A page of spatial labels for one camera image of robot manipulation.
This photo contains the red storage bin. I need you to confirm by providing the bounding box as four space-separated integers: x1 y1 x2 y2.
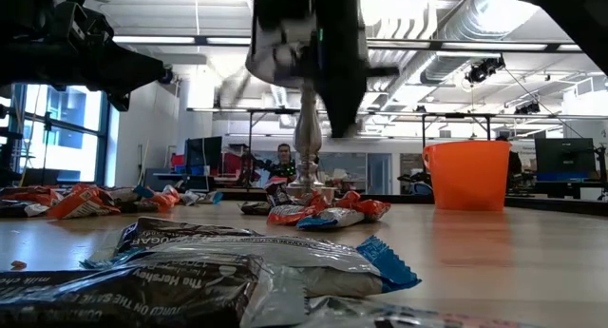
221 151 241 175

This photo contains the black computer monitor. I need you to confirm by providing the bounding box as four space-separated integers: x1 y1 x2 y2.
184 136 223 170
535 137 598 173

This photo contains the silver table lamp white shade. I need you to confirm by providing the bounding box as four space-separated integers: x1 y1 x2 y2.
245 11 339 202

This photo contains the orange candy wrapper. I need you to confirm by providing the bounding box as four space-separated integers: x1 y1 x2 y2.
353 198 393 223
46 189 121 221
306 192 330 213
0 184 63 208
332 189 363 213
266 202 314 226
151 184 181 213
70 183 104 197

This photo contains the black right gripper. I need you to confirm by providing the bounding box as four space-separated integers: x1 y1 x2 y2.
284 11 400 139

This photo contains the dark candy wrapper white print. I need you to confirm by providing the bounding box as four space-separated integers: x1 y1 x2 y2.
118 199 162 214

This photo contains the black background station frame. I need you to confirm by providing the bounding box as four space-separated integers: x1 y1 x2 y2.
246 107 493 153

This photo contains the silver ceiling duct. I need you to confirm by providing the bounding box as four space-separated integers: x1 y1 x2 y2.
420 0 541 85

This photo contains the person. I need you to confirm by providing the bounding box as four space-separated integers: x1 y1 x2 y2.
496 135 523 191
269 143 298 183

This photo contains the black light stand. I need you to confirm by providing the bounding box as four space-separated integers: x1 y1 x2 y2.
40 111 54 177

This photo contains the large window blue frame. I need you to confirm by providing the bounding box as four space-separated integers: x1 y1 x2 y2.
0 83 113 186

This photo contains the orange plastic pumpkin bucket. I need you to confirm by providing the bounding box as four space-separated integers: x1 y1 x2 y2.
422 140 513 211

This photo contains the ceiling light strip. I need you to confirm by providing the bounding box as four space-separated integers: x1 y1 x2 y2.
113 34 253 47
441 41 586 52

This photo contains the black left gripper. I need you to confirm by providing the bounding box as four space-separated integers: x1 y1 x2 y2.
46 0 167 114

